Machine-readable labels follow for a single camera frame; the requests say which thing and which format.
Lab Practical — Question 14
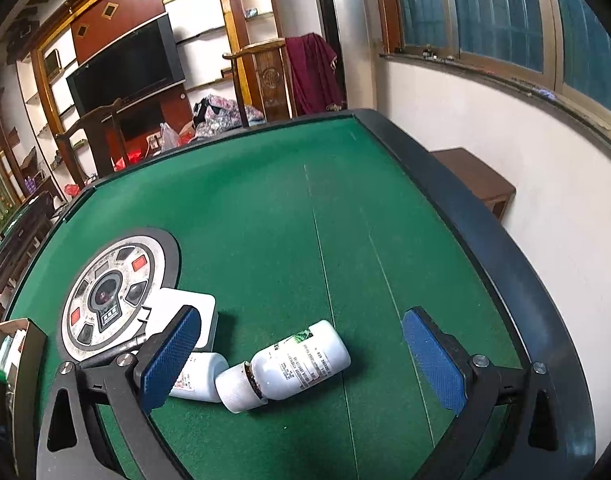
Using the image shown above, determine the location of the cardboard box tray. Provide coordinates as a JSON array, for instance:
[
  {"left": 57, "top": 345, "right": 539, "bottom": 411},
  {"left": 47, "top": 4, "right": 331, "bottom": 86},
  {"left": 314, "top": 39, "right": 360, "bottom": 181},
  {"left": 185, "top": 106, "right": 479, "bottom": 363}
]
[{"left": 0, "top": 318, "right": 46, "bottom": 479}]

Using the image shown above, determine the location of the window with blue glass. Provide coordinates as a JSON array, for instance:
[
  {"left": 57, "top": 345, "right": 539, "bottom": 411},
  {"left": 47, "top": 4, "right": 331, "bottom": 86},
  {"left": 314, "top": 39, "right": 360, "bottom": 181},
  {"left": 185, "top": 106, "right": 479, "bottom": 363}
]
[{"left": 376, "top": 0, "right": 611, "bottom": 141}]

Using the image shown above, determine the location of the black television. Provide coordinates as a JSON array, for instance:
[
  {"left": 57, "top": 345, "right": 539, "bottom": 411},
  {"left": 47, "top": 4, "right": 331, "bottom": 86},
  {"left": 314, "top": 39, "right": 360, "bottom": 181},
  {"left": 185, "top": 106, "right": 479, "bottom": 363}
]
[{"left": 67, "top": 14, "right": 185, "bottom": 115}]

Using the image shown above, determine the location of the standing air conditioner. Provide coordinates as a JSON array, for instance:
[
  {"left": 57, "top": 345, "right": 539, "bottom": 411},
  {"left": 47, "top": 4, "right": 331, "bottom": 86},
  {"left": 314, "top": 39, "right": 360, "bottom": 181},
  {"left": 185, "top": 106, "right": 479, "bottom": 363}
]
[{"left": 319, "top": 0, "right": 348, "bottom": 106}]

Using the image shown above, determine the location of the white flat box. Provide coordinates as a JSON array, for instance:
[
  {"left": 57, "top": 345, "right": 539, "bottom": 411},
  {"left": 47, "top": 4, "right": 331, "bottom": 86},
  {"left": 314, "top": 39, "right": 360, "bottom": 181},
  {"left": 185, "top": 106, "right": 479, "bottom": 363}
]
[{"left": 143, "top": 287, "right": 219, "bottom": 352}]

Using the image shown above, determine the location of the teal white tissue pack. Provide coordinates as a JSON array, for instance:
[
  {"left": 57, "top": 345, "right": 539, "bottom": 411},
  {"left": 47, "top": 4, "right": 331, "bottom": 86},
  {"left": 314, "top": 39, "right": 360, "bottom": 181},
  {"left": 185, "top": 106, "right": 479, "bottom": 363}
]
[{"left": 0, "top": 335, "right": 13, "bottom": 382}]

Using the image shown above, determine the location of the round silver mahjong control panel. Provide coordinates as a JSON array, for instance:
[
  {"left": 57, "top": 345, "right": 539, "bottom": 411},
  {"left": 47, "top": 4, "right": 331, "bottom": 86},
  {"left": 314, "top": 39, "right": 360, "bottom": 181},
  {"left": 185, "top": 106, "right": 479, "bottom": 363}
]
[{"left": 57, "top": 228, "right": 181, "bottom": 362}]

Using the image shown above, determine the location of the white bottle green label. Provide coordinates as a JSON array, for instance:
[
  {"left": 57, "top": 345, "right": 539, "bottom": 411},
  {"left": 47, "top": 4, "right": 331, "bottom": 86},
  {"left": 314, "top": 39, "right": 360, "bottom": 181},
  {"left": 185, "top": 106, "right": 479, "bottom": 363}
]
[{"left": 216, "top": 320, "right": 351, "bottom": 414}]

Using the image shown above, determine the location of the wooden chair dark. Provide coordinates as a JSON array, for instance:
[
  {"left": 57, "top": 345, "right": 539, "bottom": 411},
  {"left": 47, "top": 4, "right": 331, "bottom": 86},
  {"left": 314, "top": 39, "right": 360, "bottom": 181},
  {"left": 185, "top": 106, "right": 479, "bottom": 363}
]
[{"left": 55, "top": 99, "right": 130, "bottom": 190}]

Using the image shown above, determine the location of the carved wooden chair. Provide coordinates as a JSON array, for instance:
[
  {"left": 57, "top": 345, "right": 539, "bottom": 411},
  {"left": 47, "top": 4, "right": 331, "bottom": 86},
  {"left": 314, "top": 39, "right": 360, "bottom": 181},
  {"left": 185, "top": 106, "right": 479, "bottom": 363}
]
[{"left": 222, "top": 38, "right": 297, "bottom": 128}]

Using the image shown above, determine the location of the brown wooden side stool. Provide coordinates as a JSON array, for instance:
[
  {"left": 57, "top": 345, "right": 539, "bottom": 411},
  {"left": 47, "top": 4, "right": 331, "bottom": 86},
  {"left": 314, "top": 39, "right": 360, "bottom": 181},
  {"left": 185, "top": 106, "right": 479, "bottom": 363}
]
[{"left": 432, "top": 148, "right": 516, "bottom": 221}]

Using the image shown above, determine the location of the wooden wall shelving unit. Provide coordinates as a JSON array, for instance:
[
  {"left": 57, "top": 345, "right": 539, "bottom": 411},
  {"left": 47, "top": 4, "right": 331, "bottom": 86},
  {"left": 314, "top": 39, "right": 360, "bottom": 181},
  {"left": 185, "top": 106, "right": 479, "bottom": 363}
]
[{"left": 0, "top": 0, "right": 281, "bottom": 198}]

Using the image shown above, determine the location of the maroon cloth on chair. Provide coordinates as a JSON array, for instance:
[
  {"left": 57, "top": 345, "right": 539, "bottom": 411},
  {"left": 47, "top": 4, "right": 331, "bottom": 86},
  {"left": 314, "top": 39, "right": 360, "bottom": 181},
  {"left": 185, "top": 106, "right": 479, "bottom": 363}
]
[{"left": 285, "top": 32, "right": 343, "bottom": 116}]

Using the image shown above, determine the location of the floral bag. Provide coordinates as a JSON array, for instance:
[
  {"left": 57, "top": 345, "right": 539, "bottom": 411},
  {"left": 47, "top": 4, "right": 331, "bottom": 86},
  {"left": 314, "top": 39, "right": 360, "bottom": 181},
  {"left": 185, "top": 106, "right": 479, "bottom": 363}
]
[{"left": 193, "top": 94, "right": 243, "bottom": 139}]

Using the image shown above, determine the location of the small white bottle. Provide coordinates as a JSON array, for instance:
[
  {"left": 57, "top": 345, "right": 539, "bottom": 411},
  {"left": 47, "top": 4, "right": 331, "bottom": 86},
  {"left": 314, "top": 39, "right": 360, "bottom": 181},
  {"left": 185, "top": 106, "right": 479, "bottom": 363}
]
[{"left": 170, "top": 352, "right": 228, "bottom": 403}]

